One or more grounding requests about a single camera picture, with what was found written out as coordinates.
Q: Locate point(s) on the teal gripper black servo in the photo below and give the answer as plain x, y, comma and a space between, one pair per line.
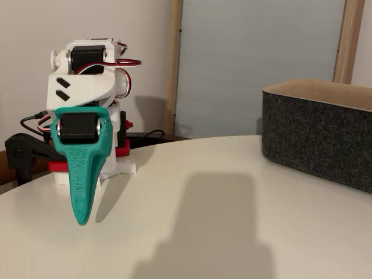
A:
78, 127

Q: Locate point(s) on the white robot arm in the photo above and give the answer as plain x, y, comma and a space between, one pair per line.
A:
87, 87

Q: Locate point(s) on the dark grey felt basket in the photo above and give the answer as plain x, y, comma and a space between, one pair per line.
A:
305, 136

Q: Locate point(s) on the black clamp with red knob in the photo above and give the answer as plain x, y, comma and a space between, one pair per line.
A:
123, 149

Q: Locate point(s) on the large black red clamp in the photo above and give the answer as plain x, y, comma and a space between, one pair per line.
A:
17, 154

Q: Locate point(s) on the light wooden post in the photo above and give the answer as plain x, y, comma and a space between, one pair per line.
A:
173, 72
347, 43

